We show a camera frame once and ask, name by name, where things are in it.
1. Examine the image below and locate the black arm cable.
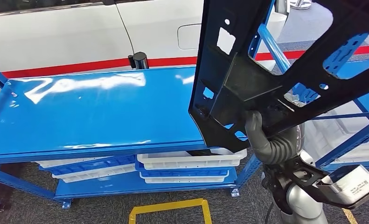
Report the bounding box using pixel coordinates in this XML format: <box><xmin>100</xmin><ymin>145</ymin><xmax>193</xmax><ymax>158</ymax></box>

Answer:
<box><xmin>264</xmin><ymin>201</ymin><xmax>276</xmax><ymax>224</ymax></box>

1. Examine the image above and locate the large white crate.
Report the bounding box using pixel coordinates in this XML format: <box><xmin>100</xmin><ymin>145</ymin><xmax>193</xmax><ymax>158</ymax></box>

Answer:
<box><xmin>305</xmin><ymin>100</ymin><xmax>369</xmax><ymax>164</ymax></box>

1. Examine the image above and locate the black plastic plate frame part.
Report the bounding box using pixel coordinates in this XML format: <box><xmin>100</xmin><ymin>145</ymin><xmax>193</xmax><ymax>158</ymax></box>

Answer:
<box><xmin>188</xmin><ymin>0</ymin><xmax>369</xmax><ymax>154</ymax></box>

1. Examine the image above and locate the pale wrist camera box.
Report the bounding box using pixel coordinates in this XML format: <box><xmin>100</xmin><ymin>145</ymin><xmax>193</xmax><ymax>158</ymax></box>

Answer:
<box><xmin>320</xmin><ymin>164</ymin><xmax>369</xmax><ymax>205</ymax></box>

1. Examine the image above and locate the yellow floor tape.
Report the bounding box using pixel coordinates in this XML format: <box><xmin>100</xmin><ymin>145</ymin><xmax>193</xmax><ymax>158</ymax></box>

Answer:
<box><xmin>341</xmin><ymin>175</ymin><xmax>369</xmax><ymax>224</ymax></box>
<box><xmin>128</xmin><ymin>198</ymin><xmax>213</xmax><ymax>224</ymax></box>

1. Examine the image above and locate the black camera bracket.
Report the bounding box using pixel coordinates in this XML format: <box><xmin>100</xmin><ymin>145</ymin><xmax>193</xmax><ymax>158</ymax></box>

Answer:
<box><xmin>280</xmin><ymin>156</ymin><xmax>369</xmax><ymax>211</ymax></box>

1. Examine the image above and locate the white plastic bin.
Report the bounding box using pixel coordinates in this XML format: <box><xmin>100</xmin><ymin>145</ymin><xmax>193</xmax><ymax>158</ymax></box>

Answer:
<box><xmin>34</xmin><ymin>156</ymin><xmax>111</xmax><ymax>169</ymax></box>
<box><xmin>137</xmin><ymin>147</ymin><xmax>248</xmax><ymax>171</ymax></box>
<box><xmin>139</xmin><ymin>170</ymin><xmax>230</xmax><ymax>184</ymax></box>
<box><xmin>52</xmin><ymin>164</ymin><xmax>138</xmax><ymax>183</ymax></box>

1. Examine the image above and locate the black stanchion post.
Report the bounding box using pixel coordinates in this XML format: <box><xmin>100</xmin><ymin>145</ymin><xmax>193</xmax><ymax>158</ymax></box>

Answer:
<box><xmin>128</xmin><ymin>52</ymin><xmax>149</xmax><ymax>70</ymax></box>

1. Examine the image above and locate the red barrier belt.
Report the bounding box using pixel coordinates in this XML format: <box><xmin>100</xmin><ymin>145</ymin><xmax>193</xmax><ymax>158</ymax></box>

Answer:
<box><xmin>0</xmin><ymin>56</ymin><xmax>132</xmax><ymax>84</ymax></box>
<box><xmin>147</xmin><ymin>44</ymin><xmax>369</xmax><ymax>67</ymax></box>

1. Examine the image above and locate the chrome stanchion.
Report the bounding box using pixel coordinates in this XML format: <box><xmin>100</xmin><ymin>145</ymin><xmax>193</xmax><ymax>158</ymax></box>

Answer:
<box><xmin>291</xmin><ymin>0</ymin><xmax>312</xmax><ymax>10</ymax></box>

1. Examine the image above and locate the white car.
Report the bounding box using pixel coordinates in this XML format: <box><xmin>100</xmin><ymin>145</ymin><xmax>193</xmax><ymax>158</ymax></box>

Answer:
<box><xmin>0</xmin><ymin>0</ymin><xmax>292</xmax><ymax>93</ymax></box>

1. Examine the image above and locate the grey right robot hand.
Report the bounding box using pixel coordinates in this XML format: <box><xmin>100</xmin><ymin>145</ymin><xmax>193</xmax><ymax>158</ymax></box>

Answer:
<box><xmin>244</xmin><ymin>111</ymin><xmax>306</xmax><ymax>163</ymax></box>

